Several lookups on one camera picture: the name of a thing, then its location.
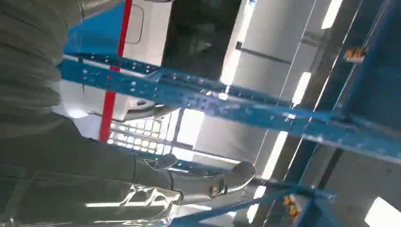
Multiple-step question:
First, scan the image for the blue perforated metal rack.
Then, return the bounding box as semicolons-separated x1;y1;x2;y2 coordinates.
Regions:
58;0;401;227

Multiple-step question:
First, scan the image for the bright grid window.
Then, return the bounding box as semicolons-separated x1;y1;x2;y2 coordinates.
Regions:
106;116;174;157

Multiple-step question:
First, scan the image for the dark glass panel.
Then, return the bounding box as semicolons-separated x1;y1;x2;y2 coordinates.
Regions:
161;0;243;81

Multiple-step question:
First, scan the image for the ceiling strip light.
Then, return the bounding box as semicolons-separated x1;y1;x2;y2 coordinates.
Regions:
291;71;313;108
321;0;344;30
261;131;289;181
364;196;401;227

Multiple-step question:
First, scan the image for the white panel with red stripe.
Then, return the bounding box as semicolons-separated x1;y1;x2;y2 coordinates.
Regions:
53;0;174;142

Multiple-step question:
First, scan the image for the orange rack clip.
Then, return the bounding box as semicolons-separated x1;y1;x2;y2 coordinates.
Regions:
344;47;366;63
283;194;302;218

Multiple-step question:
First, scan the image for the clear plastic film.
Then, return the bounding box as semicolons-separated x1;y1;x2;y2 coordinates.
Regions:
0;166;186;227

